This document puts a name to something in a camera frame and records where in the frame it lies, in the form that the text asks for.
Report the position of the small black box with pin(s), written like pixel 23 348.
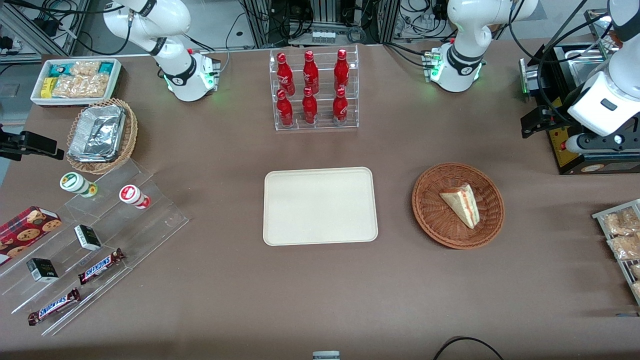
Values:
pixel 87 237
pixel 42 270

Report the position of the small grey device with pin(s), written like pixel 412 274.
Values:
pixel 326 356

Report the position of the clear acrylic step stand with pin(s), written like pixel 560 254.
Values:
pixel 150 220

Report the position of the round brown wicker basket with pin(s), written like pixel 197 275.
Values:
pixel 435 210

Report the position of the teal snack packet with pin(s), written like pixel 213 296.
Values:
pixel 106 67
pixel 60 69

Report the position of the oval light wicker basket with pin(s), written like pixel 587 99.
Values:
pixel 131 130

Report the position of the yellow snack packet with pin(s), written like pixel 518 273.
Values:
pixel 48 87

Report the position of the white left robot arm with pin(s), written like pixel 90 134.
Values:
pixel 465 30

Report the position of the black camera on mount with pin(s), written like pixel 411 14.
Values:
pixel 35 142

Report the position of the red cola bottle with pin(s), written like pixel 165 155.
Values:
pixel 285 75
pixel 341 70
pixel 310 72
pixel 285 111
pixel 340 107
pixel 309 107

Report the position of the silver foil container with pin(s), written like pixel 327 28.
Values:
pixel 97 132

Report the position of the triangular sandwich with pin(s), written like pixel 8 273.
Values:
pixel 462 202

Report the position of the red cookie box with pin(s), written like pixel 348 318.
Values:
pixel 25 232

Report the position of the green lid white cup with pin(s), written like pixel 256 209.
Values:
pixel 74 182

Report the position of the tray of packaged pastries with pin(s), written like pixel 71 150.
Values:
pixel 600 215

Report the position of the clear acrylic bottle rack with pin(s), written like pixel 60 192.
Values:
pixel 325 125

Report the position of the brown Snickers bar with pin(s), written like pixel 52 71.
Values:
pixel 100 266
pixel 54 306

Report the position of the clear fried snack bag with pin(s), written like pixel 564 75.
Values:
pixel 626 247
pixel 637 289
pixel 636 270
pixel 622 222

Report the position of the white rectangular snack bin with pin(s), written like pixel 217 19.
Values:
pixel 116 80

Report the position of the clear cracker bag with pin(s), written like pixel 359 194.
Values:
pixel 67 86
pixel 85 68
pixel 96 86

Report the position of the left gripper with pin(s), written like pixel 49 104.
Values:
pixel 556 111

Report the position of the red lid white cup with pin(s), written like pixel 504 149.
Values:
pixel 132 195

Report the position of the black food warmer machine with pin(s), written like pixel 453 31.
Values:
pixel 575 169

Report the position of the aluminium equipment rack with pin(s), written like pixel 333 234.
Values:
pixel 325 12

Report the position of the beige plastic tray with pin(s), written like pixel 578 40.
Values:
pixel 320 206

